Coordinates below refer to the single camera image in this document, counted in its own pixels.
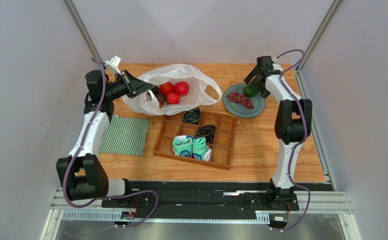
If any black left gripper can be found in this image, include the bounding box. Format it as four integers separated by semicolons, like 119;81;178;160
104;70;153;101

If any dark purple plum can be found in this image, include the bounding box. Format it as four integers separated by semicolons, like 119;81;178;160
155;92;166;105

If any red apple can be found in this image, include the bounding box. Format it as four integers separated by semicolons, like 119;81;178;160
159;82;175;96

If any red strawberry shaped fruit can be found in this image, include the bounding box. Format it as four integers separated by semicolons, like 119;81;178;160
166;92;180;105

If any red pomegranate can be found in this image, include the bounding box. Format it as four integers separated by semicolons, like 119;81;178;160
174;81;190;97

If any white plastic bag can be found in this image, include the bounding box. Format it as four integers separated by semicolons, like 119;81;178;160
122;64;223;116

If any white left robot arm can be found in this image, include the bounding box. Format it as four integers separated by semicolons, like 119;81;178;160
56;70;154;202

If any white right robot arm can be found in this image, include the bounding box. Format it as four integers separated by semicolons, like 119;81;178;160
244;56;312;209

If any green avocado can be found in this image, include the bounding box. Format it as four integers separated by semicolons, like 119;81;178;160
242;84;257;98

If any red grapes bunch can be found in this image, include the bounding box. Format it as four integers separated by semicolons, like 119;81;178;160
226;91;254;110

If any grey plate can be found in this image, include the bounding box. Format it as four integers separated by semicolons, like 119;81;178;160
222;83;266;118

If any green striped cloth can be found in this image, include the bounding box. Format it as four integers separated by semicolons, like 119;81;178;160
99;115;150;156

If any left teal rolled sock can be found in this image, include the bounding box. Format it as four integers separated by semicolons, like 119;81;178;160
172;135;195;157

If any teal rolled sock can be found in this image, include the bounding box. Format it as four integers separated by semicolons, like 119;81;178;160
192;137;212;162
172;135;195;157

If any wooden divided tray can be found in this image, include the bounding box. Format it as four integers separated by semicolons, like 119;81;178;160
154;111;237;170

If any right teal rolled sock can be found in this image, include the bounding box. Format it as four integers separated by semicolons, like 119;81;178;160
192;137;212;162

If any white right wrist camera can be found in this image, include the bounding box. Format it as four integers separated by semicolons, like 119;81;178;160
272;57;283;72

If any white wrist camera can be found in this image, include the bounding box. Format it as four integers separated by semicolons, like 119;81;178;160
104;56;123;76
272;57;283;72

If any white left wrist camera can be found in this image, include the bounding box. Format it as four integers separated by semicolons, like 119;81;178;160
104;56;123;76

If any blue yellow rolled cable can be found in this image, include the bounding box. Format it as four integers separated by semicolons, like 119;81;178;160
182;108;203;124

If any black rolled cable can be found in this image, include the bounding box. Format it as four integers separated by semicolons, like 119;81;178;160
194;124;216;145

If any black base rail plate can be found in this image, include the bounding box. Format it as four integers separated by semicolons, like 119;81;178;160
98;179;334;221

